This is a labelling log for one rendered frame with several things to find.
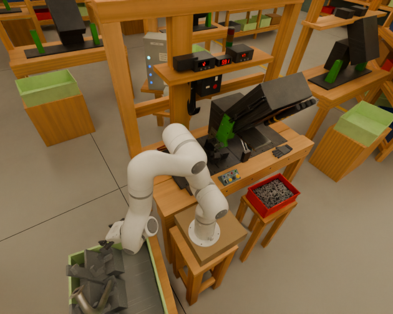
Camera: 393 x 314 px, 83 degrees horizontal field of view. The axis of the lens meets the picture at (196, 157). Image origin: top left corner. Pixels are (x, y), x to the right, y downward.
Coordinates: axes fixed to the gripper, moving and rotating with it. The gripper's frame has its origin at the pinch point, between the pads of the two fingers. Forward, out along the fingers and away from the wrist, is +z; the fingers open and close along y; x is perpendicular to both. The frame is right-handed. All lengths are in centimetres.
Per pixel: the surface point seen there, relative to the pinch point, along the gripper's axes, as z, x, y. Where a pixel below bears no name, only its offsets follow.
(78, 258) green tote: 27.2, 6.5, 6.5
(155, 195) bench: 7, 20, -46
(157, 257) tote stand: 2.7, 38.8, -9.8
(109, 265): 12.2, 17.1, 6.0
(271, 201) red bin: -58, 68, -63
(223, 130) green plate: -42, 16, -93
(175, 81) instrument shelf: -36, -33, -82
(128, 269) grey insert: 9.7, 27.6, 2.8
